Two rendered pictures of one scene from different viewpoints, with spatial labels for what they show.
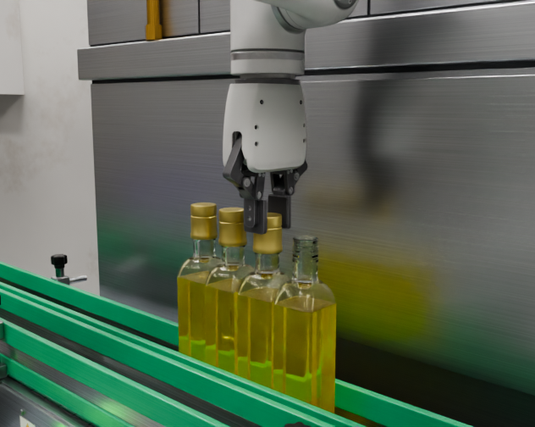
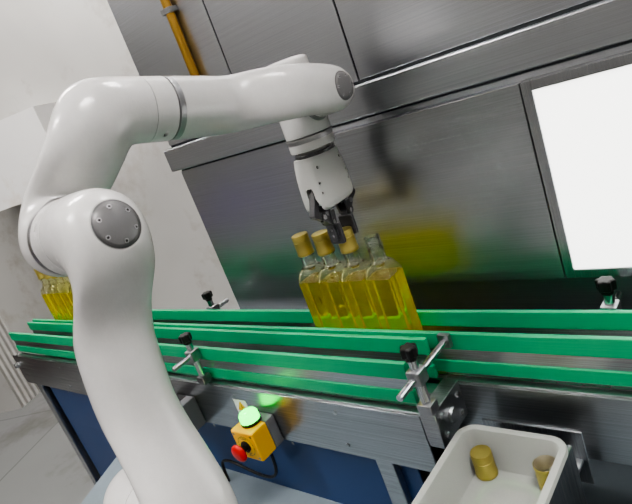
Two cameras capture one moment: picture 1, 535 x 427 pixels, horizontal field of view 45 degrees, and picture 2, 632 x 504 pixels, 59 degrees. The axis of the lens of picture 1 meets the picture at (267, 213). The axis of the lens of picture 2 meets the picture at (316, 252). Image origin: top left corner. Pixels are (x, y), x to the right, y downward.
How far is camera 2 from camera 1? 29 cm
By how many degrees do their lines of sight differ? 7
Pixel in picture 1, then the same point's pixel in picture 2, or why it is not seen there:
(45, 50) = not seen: hidden behind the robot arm
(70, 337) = (242, 341)
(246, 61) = (299, 146)
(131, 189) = (237, 232)
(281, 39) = (316, 126)
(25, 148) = not seen: hidden behind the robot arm
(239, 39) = (290, 134)
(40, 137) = not seen: hidden behind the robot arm
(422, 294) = (451, 242)
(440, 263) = (455, 220)
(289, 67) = (326, 140)
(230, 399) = (360, 343)
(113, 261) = (241, 283)
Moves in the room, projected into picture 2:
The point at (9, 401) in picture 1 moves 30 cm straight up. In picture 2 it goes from (222, 392) to (167, 276)
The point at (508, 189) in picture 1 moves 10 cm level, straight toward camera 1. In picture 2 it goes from (480, 166) to (480, 181)
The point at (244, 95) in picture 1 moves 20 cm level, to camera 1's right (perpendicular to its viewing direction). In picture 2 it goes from (305, 167) to (414, 126)
